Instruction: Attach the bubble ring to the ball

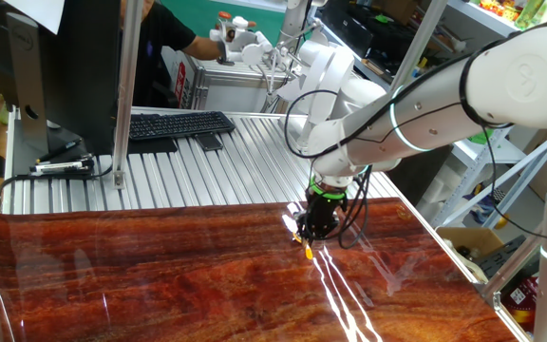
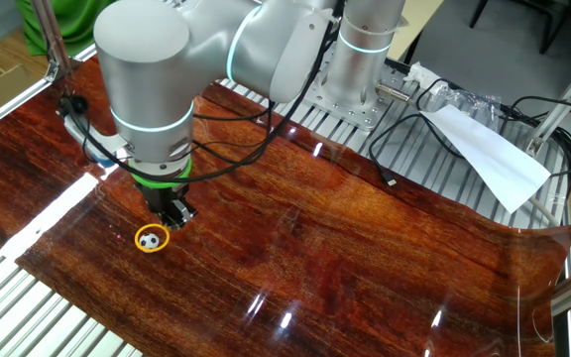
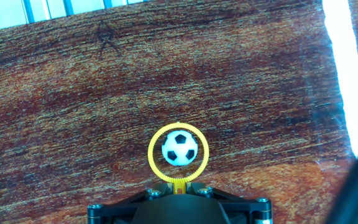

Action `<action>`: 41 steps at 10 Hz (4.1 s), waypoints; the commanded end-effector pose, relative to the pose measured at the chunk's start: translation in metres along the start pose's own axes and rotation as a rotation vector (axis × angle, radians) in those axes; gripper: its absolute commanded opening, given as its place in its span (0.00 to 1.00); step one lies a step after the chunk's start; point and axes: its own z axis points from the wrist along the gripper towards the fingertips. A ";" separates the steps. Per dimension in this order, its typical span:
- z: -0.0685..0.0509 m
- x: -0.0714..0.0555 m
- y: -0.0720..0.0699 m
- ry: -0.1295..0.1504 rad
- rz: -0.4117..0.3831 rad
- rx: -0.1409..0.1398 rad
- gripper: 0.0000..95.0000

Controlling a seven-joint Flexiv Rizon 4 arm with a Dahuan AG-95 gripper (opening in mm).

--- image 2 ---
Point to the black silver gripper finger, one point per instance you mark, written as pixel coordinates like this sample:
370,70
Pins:
167,222
184,212

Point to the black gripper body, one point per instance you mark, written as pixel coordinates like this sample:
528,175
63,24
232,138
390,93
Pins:
159,196

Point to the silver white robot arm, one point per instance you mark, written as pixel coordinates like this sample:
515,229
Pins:
142,59

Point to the small soccer ball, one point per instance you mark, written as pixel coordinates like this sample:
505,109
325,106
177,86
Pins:
149,241

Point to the wood pattern table mat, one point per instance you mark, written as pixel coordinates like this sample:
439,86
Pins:
315,248

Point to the green cloth backdrop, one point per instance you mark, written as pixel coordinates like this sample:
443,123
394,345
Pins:
77,25

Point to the silver metal connector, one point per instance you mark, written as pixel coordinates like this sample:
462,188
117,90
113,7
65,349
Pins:
392,91

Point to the crumpled white tissue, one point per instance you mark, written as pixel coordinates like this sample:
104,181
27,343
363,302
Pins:
422,74

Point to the beige board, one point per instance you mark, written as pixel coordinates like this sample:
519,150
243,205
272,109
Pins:
422,25

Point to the clear plastic bag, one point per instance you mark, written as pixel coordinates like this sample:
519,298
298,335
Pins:
469,101

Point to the large white paper sheet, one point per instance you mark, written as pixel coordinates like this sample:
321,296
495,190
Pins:
489,154

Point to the black chair legs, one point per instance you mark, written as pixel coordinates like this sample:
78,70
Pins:
553,29

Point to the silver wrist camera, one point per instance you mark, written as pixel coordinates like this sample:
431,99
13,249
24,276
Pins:
104,144

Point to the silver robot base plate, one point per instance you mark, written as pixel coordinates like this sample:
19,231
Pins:
360,116

